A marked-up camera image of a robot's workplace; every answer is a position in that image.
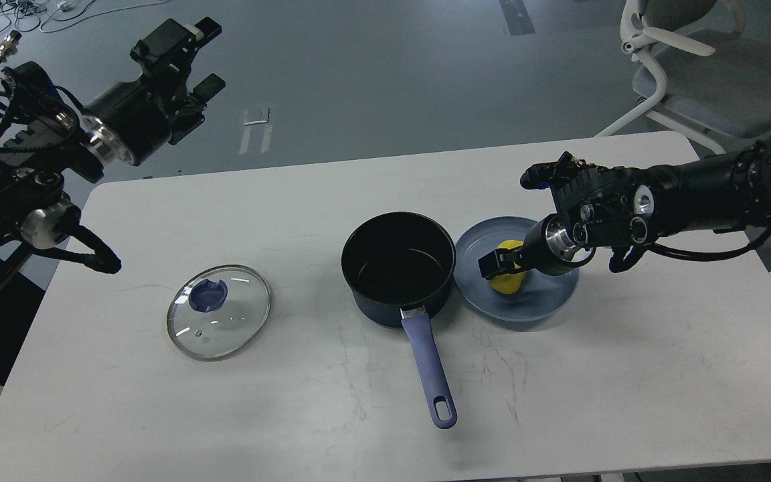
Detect tangled cables on floor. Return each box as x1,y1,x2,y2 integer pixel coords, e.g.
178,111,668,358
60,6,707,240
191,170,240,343
0,0,172,42

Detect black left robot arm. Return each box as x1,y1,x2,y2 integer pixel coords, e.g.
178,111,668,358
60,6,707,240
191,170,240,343
0,17,226,293

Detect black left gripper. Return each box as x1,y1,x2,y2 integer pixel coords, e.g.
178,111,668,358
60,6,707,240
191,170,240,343
83,17,226,167

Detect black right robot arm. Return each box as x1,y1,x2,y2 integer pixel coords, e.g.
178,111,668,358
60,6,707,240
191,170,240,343
478,131,771,280

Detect white grey office chair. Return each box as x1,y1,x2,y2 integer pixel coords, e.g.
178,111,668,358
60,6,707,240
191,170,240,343
600,1,771,155

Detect blue plate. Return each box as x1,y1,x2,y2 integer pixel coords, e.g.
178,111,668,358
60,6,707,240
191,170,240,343
454,216,580,331

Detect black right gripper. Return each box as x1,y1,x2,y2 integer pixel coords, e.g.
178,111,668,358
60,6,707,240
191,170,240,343
478,214,582,280

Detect glass lid with blue knob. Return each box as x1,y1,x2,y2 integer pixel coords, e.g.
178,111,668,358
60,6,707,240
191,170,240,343
165,264,272,362

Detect yellow potato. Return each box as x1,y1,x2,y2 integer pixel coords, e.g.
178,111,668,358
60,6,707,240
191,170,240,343
487,239,527,295

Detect dark blue saucepan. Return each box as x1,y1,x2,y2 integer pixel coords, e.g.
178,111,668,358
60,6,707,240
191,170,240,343
340,212,458,429

